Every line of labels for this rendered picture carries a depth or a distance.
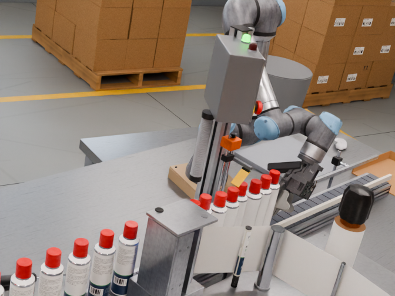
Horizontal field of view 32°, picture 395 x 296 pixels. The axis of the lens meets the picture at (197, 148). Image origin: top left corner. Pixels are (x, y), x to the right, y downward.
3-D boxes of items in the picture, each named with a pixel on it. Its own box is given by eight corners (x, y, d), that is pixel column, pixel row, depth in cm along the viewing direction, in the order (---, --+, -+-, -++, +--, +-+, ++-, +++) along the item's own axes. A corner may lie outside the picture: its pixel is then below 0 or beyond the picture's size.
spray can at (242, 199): (226, 249, 202) (241, 188, 193) (216, 239, 205) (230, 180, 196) (240, 245, 205) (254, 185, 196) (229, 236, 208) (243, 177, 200)
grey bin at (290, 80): (254, 167, 459) (275, 80, 433) (214, 137, 491) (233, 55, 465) (304, 159, 485) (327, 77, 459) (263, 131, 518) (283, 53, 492)
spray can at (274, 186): (258, 234, 212) (273, 176, 204) (248, 225, 216) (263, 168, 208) (271, 231, 215) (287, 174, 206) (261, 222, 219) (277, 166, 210)
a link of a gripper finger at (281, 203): (279, 221, 210) (294, 195, 210) (264, 212, 214) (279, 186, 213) (283, 222, 213) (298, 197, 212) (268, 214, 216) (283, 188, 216)
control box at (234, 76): (215, 122, 181) (230, 53, 173) (203, 97, 195) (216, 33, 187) (251, 125, 183) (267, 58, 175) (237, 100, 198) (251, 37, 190)
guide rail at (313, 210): (197, 266, 189) (199, 259, 188) (194, 263, 189) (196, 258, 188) (390, 179, 264) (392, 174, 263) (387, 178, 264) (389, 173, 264)
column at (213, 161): (197, 237, 214) (242, 30, 185) (187, 230, 216) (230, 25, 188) (207, 233, 217) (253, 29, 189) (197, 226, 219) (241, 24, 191)
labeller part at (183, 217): (177, 237, 155) (178, 234, 155) (145, 214, 161) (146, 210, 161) (217, 221, 165) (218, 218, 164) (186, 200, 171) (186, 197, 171)
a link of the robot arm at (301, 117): (274, 106, 219) (300, 118, 211) (298, 101, 225) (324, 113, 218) (271, 129, 222) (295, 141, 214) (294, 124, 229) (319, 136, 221)
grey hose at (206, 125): (194, 183, 193) (208, 115, 184) (186, 177, 195) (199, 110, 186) (203, 180, 195) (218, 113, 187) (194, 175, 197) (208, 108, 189)
